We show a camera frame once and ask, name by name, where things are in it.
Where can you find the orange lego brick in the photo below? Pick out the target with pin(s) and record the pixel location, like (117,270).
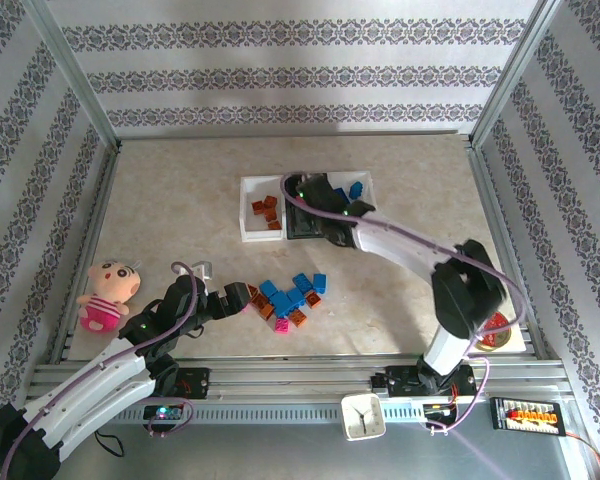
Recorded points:
(275,225)
(266,311)
(260,301)
(257,207)
(270,202)
(297,319)
(313,299)
(270,216)

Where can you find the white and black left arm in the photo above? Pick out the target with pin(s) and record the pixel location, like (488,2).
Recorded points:
(90,380)

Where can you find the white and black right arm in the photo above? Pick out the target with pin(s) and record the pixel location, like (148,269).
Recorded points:
(395,245)

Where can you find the black plastic bin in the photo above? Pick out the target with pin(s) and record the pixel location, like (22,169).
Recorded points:
(300,227)

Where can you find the white plastic bin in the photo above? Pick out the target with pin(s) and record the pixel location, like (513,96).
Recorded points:
(250,190)
(367,180)

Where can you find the pink plush doll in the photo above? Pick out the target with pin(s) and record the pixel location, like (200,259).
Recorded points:
(110,285)

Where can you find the controller board with LEDs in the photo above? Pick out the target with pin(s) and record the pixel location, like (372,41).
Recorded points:
(164,413)
(439,410)

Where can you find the white square alarm clock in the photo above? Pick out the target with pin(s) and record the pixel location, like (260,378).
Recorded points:
(363,417)

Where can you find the red and gold round tin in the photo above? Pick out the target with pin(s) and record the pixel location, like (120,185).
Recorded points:
(497,332)

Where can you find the black power distribution board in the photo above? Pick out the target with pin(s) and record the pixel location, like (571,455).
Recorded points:
(525,417)

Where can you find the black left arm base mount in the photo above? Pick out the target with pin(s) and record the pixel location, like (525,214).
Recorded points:
(197,382)

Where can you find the aluminium cross rail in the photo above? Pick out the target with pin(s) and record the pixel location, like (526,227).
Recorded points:
(280,134)

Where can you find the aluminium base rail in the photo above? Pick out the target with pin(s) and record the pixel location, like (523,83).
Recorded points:
(290,372)

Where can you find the aluminium side rail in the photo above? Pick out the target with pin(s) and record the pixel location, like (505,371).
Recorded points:
(495,210)
(96,210)

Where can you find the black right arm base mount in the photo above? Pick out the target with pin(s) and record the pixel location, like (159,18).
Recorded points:
(400,382)

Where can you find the aluminium frame post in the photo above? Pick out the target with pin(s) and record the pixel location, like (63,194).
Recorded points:
(72,70)
(516,70)

